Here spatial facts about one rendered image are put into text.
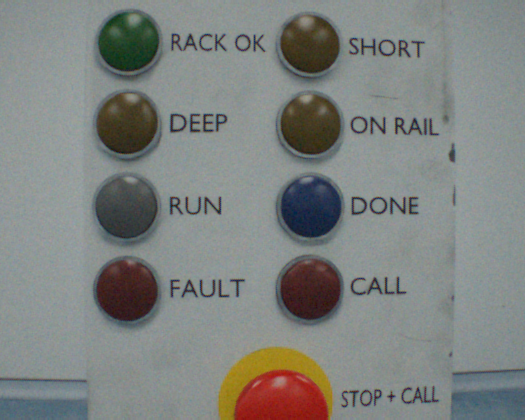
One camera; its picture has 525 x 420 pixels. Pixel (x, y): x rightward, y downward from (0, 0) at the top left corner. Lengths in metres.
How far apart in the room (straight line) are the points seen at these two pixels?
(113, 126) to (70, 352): 3.73
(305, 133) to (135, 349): 0.12
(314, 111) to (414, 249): 0.08
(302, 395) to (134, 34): 0.17
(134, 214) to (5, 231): 3.72
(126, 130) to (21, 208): 3.70
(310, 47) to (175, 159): 0.08
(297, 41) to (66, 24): 3.76
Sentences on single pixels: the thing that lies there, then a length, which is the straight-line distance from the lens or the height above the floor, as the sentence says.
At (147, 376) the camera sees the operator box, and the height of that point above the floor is 0.98.
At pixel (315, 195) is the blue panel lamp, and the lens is 0.32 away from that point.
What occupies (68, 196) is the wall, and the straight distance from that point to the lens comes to 3.95.
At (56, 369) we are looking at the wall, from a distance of 4.07.
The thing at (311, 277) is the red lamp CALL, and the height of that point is 1.02.
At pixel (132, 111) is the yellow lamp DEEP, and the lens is 0.32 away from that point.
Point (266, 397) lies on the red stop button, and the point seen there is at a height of 0.97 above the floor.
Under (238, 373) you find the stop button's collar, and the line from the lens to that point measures 0.33.
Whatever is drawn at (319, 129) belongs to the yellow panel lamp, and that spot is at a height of 1.08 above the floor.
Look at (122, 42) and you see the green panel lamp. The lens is 0.32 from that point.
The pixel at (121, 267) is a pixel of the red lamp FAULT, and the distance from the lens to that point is 0.32.
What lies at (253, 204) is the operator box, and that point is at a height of 1.05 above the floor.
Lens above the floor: 1.05
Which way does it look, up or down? 1 degrees down
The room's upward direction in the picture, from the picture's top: straight up
